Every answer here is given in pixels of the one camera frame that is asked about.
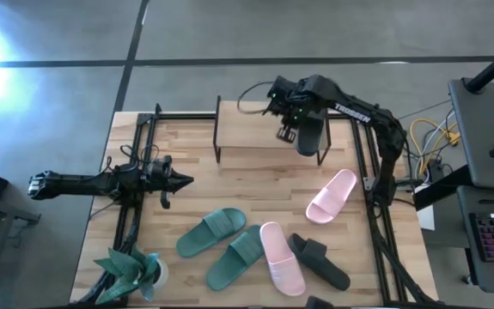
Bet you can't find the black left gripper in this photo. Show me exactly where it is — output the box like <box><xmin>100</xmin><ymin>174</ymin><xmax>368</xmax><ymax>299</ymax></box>
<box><xmin>143</xmin><ymin>154</ymin><xmax>195</xmax><ymax>210</ymax></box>

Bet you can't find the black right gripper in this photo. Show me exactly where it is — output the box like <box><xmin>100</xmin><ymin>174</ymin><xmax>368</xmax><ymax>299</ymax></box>
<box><xmin>265</xmin><ymin>76</ymin><xmax>320</xmax><ymax>143</ymax></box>

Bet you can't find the black rubber slide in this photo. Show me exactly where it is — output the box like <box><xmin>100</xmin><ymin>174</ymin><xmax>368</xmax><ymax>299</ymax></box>
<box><xmin>288</xmin><ymin>233</ymin><xmax>351</xmax><ymax>292</ymax></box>
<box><xmin>296</xmin><ymin>109</ymin><xmax>327</xmax><ymax>158</ymax></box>

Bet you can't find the wooden shelf with black legs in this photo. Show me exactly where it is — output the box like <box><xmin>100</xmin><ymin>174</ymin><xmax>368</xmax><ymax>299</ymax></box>
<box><xmin>212</xmin><ymin>94</ymin><xmax>332</xmax><ymax>167</ymax></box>

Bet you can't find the pink rubber slide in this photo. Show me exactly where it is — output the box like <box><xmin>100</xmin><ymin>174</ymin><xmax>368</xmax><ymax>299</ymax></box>
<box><xmin>305</xmin><ymin>168</ymin><xmax>358</xmax><ymax>225</ymax></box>
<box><xmin>259</xmin><ymin>221</ymin><xmax>307</xmax><ymax>297</ymax></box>

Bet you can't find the green rubber slide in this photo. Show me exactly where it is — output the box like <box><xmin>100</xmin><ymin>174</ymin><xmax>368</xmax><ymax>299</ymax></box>
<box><xmin>205</xmin><ymin>224</ymin><xmax>268</xmax><ymax>293</ymax></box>
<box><xmin>175</xmin><ymin>207</ymin><xmax>247</xmax><ymax>259</ymax></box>

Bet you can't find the green potted plant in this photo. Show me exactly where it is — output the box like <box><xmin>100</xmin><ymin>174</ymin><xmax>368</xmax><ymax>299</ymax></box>
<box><xmin>93</xmin><ymin>244</ymin><xmax>170</xmax><ymax>305</ymax></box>

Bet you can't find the white box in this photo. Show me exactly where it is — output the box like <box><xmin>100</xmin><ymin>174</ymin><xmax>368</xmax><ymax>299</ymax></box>
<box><xmin>415</xmin><ymin>183</ymin><xmax>436</xmax><ymax>232</ymax></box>

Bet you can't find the black desk beam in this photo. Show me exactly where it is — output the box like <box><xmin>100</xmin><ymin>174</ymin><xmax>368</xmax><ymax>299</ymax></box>
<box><xmin>412</xmin><ymin>165</ymin><xmax>473</xmax><ymax>211</ymax></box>

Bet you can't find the large grey desk panel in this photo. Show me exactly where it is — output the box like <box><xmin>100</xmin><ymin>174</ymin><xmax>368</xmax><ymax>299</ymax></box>
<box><xmin>447</xmin><ymin>76</ymin><xmax>494</xmax><ymax>192</ymax></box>

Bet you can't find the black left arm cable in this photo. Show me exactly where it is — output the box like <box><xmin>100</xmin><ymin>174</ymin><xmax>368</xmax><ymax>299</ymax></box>
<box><xmin>119</xmin><ymin>143</ymin><xmax>162</xmax><ymax>173</ymax></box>

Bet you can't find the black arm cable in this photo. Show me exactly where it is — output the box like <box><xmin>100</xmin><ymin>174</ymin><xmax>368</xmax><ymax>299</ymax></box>
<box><xmin>119</xmin><ymin>143</ymin><xmax>162</xmax><ymax>173</ymax></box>
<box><xmin>236</xmin><ymin>80</ymin><xmax>276</xmax><ymax>116</ymax></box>

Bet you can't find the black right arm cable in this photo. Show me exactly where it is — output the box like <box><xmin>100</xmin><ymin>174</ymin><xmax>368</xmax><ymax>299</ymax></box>
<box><xmin>236</xmin><ymin>80</ymin><xmax>276</xmax><ymax>116</ymax></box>

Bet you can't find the black aluminium table frame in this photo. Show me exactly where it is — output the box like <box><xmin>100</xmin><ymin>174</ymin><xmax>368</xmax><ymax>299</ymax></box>
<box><xmin>76</xmin><ymin>102</ymin><xmax>439</xmax><ymax>306</ymax></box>

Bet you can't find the yellow cable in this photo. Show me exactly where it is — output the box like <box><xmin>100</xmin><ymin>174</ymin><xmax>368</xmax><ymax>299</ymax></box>
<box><xmin>408</xmin><ymin>118</ymin><xmax>461</xmax><ymax>175</ymax></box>

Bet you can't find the thin grey cable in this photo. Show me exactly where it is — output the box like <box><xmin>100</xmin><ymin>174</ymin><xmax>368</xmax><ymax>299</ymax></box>
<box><xmin>399</xmin><ymin>99</ymin><xmax>452</xmax><ymax>121</ymax></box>

